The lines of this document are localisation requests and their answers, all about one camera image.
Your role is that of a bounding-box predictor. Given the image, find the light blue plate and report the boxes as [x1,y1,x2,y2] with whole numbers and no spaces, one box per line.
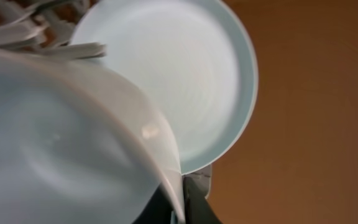
[71,0,259,174]

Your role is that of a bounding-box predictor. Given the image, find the blue bowl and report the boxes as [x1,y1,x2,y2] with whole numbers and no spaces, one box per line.
[0,49,185,223]

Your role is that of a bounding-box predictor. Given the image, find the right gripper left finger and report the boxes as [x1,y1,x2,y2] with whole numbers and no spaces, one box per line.
[133,187,173,224]

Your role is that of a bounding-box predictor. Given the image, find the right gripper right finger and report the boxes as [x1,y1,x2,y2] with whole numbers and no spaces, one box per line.
[183,177,222,224]

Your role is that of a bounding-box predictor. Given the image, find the grey dishwasher rack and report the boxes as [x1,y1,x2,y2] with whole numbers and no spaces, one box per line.
[0,1,106,59]

